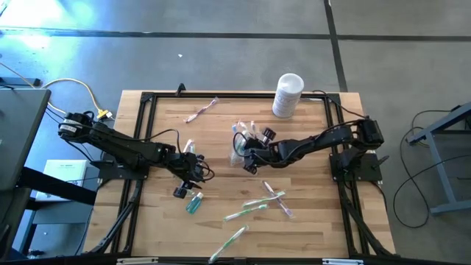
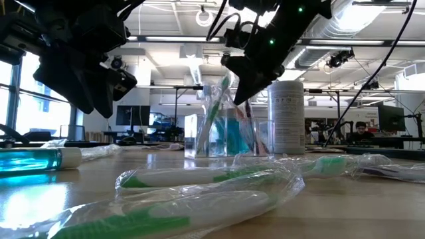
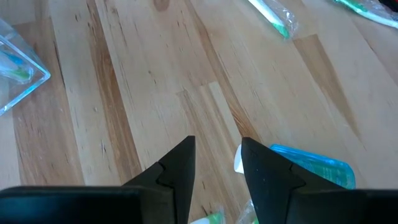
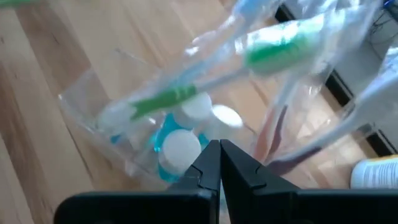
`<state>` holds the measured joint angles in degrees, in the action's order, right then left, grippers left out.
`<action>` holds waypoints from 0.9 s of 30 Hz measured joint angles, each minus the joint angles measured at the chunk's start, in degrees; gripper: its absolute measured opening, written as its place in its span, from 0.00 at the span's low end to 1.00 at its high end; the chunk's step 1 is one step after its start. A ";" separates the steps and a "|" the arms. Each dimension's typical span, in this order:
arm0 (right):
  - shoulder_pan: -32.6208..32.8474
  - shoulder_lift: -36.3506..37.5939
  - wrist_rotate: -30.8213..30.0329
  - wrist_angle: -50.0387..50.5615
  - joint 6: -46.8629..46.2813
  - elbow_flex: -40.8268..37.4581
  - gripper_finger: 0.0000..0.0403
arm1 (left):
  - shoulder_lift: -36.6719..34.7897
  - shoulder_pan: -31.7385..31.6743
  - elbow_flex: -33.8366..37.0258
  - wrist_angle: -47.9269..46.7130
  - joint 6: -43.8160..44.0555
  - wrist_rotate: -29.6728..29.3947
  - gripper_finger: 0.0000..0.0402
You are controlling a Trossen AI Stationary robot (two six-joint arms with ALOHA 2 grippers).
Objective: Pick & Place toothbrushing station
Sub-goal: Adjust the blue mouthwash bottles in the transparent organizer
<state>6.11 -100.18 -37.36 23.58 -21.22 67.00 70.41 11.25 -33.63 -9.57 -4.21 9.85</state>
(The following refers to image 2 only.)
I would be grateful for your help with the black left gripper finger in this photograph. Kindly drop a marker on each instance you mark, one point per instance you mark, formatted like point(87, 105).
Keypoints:
point(69, 79)
point(104, 93)

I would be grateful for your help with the large window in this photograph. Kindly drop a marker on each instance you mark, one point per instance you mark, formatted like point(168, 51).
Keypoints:
point(46, 109)

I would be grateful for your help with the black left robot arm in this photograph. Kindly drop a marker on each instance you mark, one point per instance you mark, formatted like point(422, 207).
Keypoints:
point(13, 33)

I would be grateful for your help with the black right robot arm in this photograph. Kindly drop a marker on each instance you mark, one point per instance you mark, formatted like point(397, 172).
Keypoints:
point(299, 23)

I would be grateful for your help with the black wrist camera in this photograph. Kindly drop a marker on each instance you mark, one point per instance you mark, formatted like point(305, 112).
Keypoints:
point(125, 84)
point(237, 38)

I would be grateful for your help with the clear acrylic organizer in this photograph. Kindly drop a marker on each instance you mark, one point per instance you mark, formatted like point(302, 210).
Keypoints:
point(265, 139)

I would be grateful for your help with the black ceiling dome camera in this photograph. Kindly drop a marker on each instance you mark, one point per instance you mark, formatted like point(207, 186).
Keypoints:
point(226, 59)
point(116, 62)

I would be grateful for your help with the person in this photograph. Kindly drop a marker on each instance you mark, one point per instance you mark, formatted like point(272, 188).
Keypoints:
point(361, 134)

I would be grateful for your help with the long ceiling light strip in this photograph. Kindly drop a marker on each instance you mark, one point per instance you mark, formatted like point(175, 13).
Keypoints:
point(345, 42)

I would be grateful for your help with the white cylindrical wipes canister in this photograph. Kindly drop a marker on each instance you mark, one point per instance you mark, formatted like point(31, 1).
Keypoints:
point(287, 126)

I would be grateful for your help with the silver ventilation duct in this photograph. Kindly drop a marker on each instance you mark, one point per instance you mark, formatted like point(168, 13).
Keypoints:
point(312, 58)

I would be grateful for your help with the black computer monitor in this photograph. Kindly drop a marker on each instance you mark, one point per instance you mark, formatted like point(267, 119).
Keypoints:
point(133, 115)
point(391, 119)

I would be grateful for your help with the black ceiling-mounted device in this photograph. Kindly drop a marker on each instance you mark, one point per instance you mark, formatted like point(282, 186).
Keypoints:
point(338, 59)

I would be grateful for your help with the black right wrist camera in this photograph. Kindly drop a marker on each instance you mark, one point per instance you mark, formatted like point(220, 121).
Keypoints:
point(237, 38)

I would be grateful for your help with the blue toothbrush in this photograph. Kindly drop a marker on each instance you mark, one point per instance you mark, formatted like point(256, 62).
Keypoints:
point(206, 90)

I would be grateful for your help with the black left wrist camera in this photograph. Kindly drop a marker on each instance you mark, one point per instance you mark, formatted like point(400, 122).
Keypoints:
point(125, 84)

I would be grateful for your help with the black aluminium table frame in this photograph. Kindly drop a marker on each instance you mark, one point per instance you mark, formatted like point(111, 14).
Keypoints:
point(365, 151)

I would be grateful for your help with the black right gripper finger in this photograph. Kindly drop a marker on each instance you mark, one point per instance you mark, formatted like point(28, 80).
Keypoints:
point(252, 76)

